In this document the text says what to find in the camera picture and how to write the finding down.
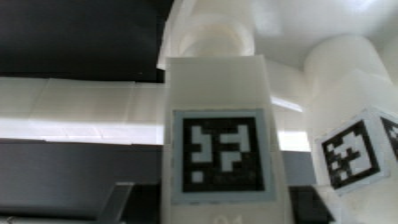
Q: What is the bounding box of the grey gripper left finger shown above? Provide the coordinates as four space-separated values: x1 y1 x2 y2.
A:
0 182 134 224

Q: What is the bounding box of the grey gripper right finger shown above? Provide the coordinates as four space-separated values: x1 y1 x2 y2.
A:
289 185 333 224

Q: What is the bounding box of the white chair seat part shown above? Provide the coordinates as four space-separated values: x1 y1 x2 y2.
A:
158 0 398 152

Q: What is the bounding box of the white tagged chair leg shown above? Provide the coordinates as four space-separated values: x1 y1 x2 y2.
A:
303 36 398 224

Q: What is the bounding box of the white U-shaped fence frame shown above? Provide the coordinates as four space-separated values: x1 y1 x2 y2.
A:
0 77 309 152

